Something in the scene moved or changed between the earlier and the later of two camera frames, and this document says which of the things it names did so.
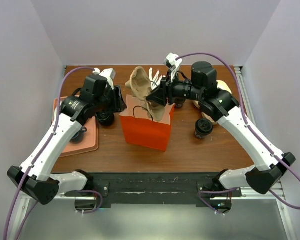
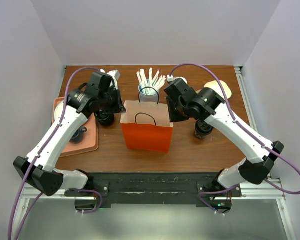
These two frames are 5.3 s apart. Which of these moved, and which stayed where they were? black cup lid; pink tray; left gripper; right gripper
Moved: right gripper
Stayed: black cup lid; pink tray; left gripper
